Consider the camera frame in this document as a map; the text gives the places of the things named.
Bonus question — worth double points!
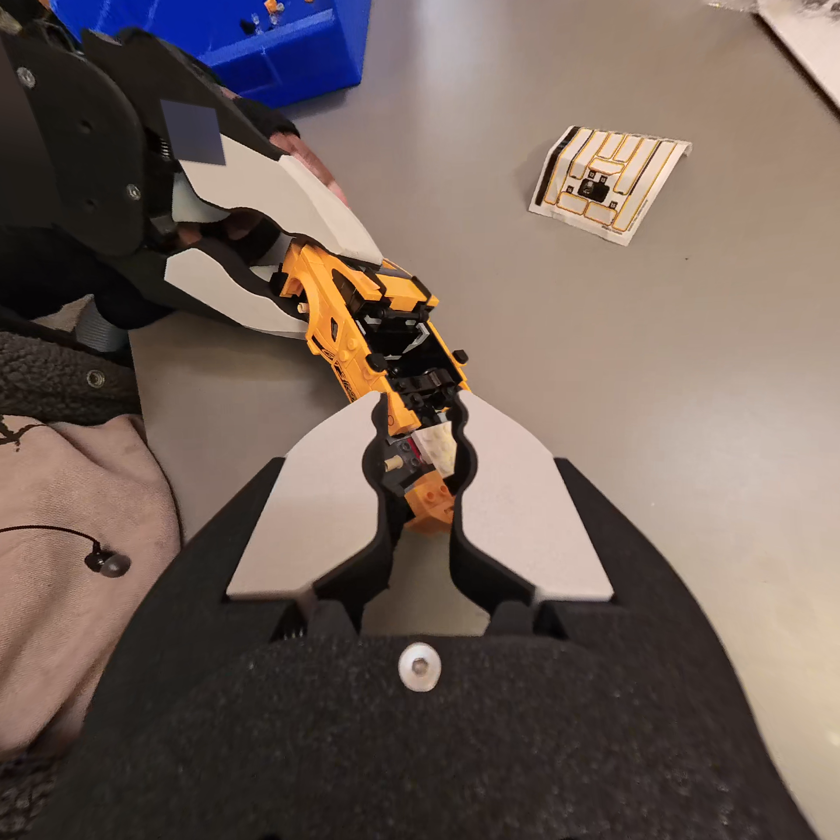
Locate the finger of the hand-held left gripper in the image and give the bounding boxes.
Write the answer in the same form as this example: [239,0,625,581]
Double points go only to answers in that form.
[164,238,311,341]
[171,134,386,265]

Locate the black wired earphone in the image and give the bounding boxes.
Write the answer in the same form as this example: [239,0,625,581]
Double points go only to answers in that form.
[0,525,132,578]

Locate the loose small lego pieces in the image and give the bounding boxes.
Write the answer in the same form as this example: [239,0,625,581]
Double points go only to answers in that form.
[246,0,316,34]

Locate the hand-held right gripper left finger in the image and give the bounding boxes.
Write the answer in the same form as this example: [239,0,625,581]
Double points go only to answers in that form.
[225,391,396,632]

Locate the blue plastic bin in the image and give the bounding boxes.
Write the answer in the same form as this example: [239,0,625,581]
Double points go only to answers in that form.
[49,0,371,109]

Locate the white sticker sheet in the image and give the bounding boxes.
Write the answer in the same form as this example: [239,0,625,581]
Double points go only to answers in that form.
[528,125,693,247]

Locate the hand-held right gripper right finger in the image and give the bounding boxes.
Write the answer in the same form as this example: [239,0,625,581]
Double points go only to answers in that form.
[450,390,616,622]

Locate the yellow lego car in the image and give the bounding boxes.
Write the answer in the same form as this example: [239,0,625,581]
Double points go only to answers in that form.
[252,239,470,536]

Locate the person's left hand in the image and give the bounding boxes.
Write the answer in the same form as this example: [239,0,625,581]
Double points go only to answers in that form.
[176,134,350,261]

